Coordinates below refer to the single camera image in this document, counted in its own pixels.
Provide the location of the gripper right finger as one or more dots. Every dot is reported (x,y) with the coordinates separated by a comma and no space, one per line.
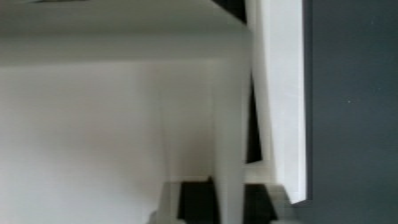
(266,206)

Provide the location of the white drawer cabinet box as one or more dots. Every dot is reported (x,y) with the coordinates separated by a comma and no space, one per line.
(151,99)

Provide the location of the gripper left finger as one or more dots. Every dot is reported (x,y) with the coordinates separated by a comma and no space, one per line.
(188,203)

